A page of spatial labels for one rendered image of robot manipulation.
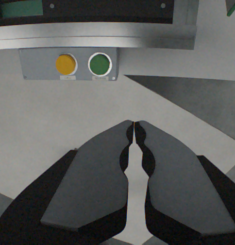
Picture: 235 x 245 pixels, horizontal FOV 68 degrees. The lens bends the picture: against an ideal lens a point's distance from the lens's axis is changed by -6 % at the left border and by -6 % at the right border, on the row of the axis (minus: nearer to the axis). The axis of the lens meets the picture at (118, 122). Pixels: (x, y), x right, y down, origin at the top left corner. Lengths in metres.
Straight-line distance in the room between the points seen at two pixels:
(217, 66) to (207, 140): 0.23
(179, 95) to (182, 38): 1.09
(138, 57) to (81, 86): 0.17
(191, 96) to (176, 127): 0.94
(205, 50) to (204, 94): 1.03
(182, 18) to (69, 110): 0.37
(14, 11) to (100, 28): 0.18
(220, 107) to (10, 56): 1.44
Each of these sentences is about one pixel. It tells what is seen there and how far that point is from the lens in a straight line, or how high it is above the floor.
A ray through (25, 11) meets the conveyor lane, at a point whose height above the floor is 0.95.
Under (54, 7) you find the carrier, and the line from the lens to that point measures 0.40.
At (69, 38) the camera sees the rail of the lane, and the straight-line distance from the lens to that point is 0.40.
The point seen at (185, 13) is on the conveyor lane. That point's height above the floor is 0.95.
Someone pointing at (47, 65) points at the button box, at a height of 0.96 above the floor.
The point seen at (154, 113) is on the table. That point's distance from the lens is 0.54.
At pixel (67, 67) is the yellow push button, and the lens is 0.40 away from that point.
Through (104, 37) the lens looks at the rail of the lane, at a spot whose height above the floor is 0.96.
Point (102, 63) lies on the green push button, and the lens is 0.38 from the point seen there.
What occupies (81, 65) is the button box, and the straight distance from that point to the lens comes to 0.40.
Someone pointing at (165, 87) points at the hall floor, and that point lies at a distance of 1.43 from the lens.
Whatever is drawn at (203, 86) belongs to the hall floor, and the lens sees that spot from 1.50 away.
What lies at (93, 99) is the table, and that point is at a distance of 0.53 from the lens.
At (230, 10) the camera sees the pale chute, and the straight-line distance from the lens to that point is 0.35.
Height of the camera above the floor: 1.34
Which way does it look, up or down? 61 degrees down
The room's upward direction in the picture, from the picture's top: 173 degrees counter-clockwise
